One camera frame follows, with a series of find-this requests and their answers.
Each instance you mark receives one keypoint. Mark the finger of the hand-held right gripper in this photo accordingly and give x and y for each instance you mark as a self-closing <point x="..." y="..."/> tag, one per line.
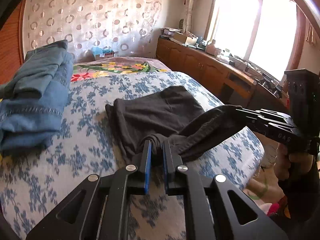
<point x="265" y="113"/>
<point x="257" y="125"/>

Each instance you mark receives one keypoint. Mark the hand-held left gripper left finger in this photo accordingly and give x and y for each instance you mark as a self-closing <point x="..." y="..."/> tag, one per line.
<point x="148" y="166"/>

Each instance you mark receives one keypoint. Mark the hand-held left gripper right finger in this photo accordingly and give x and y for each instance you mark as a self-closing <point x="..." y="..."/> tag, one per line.
<point x="166" y="166"/>

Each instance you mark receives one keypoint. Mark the black pants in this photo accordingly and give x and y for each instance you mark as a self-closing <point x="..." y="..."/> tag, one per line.
<point x="160" y="115"/>

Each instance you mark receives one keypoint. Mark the person's right hand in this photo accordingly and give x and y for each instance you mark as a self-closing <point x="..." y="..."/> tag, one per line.
<point x="287" y="160"/>

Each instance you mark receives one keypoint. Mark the white tissue pack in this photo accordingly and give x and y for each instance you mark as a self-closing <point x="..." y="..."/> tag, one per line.
<point x="223" y="58"/>

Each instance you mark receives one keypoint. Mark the bed with floral sheet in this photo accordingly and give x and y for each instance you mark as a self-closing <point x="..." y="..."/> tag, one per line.
<point x="87" y="130"/>

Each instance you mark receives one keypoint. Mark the wooden sideboard cabinet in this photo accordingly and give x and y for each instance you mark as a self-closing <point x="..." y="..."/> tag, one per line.
<point x="200" y="62"/>

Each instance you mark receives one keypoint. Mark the red cloth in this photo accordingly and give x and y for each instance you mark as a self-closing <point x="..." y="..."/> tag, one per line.
<point x="273" y="207"/>

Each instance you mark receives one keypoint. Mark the window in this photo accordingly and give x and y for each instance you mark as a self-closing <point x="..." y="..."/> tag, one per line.
<point x="255" y="22"/>

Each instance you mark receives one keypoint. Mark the colourful floral blanket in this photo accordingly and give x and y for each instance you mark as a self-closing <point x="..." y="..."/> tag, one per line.
<point x="117" y="66"/>

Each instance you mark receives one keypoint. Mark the open cardboard box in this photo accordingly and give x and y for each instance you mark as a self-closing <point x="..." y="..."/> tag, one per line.
<point x="183" y="38"/>

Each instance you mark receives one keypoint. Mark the cardboard box with blue bag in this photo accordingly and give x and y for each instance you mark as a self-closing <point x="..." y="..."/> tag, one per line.
<point x="102" y="53"/>

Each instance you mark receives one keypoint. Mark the pile of papers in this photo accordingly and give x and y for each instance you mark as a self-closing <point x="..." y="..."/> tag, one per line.
<point x="171" y="31"/>

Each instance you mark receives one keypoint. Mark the folded blue jeans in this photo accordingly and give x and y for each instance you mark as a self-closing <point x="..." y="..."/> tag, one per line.
<point x="35" y="92"/>

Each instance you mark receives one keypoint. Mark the circle patterned curtain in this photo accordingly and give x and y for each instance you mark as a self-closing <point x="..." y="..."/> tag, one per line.
<point x="95" y="15"/>

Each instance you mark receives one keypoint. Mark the wooden slatted wardrobe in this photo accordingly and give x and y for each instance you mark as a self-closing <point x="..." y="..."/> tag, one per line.
<point x="11" y="42"/>

